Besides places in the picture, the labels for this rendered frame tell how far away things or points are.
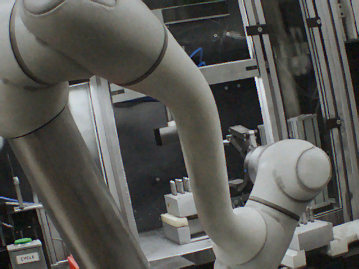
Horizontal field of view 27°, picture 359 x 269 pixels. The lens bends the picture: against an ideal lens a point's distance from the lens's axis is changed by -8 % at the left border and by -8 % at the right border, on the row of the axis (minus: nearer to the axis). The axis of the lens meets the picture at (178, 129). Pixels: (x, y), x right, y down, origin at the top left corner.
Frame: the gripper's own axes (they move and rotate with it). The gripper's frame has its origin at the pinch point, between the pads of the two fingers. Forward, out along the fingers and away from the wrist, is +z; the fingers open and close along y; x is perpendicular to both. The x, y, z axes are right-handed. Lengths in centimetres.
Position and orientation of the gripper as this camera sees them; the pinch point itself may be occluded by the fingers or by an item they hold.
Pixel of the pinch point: (232, 163)
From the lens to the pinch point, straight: 165.6
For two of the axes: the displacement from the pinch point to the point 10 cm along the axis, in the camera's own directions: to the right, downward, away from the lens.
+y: -1.9, -9.8, -0.5
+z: -2.7, 0.0, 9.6
